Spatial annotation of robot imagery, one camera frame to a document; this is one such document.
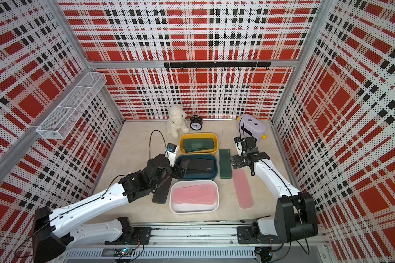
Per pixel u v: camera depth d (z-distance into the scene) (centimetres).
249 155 61
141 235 73
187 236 75
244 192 89
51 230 39
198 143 105
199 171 91
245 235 73
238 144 78
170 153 62
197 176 88
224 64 89
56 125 69
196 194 83
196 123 111
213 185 85
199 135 107
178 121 101
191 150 104
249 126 105
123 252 69
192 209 81
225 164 98
